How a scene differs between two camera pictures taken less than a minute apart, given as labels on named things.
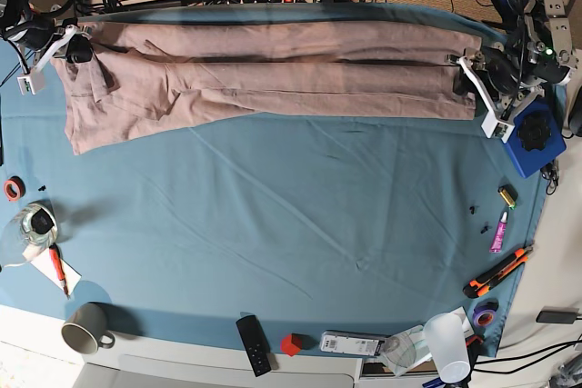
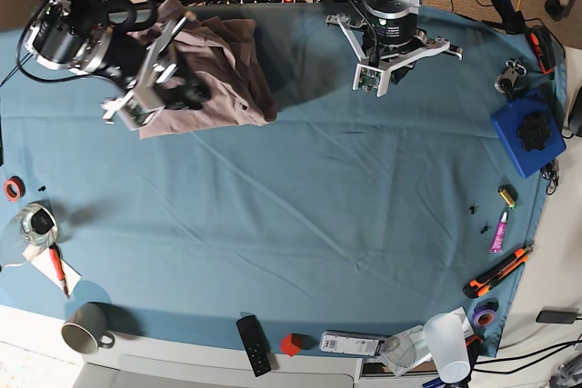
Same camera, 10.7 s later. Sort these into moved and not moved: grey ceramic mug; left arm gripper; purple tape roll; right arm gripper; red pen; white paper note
Moved: right arm gripper; left arm gripper
Not moved: white paper note; purple tape roll; grey ceramic mug; red pen
